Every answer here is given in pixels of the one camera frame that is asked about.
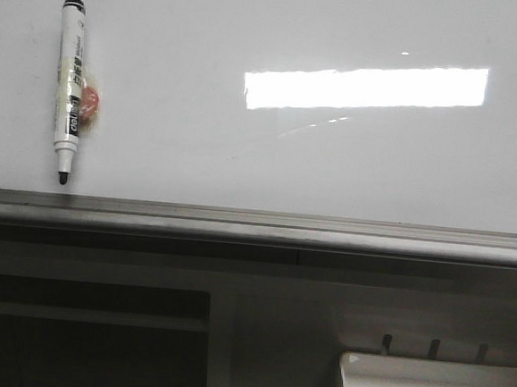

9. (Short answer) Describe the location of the white whiteboard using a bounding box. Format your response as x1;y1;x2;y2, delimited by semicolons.
0;0;517;233

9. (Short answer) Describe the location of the red round magnet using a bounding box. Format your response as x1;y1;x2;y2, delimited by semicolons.
79;78;101;130

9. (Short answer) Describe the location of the white black whiteboard marker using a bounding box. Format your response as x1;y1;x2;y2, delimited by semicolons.
53;0;86;185

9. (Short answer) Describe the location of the white marker tray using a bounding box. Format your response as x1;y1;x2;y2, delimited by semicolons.
338;352;517;387

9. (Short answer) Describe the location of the metal tray hook left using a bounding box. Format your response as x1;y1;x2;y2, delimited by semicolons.
380;333;393;355

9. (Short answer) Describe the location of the grey whiteboard ledge rail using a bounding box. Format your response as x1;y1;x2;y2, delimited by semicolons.
0;189;517;267

